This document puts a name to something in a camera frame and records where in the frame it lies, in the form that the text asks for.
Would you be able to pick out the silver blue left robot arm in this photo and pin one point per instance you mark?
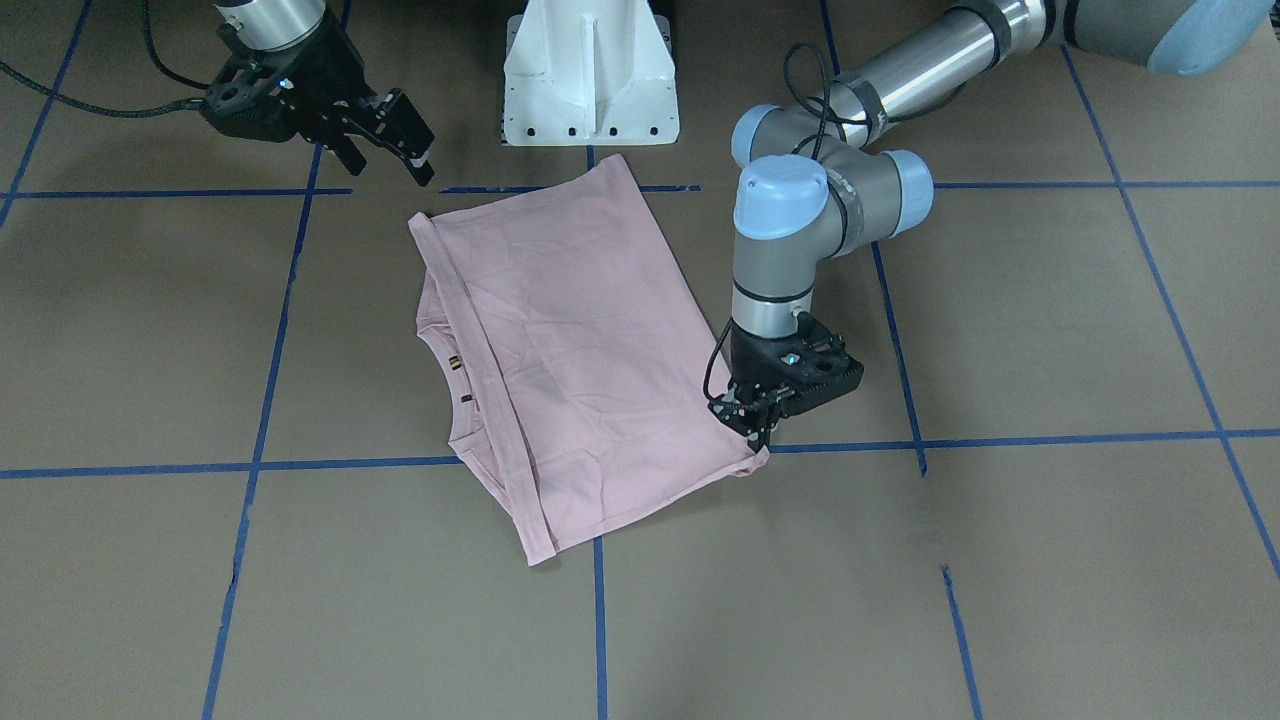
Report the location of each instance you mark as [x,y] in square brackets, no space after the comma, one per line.
[810,190]

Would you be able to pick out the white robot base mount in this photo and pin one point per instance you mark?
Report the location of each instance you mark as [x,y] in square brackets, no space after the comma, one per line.
[579,73]

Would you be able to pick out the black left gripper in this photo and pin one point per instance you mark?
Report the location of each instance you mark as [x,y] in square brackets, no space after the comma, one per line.
[748,353]

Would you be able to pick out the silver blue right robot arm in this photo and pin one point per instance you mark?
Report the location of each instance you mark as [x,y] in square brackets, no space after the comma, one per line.
[271,25]

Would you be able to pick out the pink t-shirt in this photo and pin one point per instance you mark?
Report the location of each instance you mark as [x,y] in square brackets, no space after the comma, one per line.
[576,358]

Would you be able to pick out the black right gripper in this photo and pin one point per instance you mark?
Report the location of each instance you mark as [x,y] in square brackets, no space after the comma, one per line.
[333,78]

